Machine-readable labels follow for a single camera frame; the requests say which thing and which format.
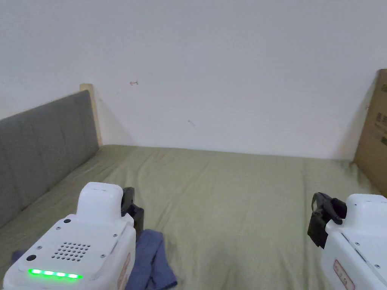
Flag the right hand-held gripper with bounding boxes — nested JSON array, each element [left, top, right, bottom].
[[307, 192, 387, 290]]

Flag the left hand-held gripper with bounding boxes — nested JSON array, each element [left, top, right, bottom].
[[1, 182, 145, 290]]

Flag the dark blue shirt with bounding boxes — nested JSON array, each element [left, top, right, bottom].
[[11, 229, 178, 290]]

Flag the grey padded headboard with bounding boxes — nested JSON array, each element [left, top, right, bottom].
[[0, 83, 103, 228]]

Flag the brown cardboard carton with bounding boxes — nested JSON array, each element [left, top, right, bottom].
[[353, 69, 387, 198]]

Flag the bed with pale green sheet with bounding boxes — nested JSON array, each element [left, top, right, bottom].
[[0, 144, 387, 290]]

